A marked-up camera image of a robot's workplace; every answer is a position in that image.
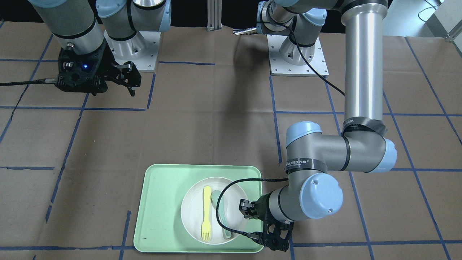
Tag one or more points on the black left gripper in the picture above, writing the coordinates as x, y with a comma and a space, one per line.
262, 207

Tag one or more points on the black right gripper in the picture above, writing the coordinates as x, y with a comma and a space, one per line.
105, 67

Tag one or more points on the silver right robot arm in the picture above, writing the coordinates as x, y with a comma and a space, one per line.
76, 25

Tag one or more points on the yellow plastic fork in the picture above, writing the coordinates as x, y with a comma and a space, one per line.
206, 225

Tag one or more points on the mint green plastic tray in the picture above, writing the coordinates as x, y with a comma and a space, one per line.
159, 228

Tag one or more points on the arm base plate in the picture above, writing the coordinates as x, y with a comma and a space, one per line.
142, 50
285, 59

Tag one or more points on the aluminium frame post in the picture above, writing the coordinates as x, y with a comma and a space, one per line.
214, 11

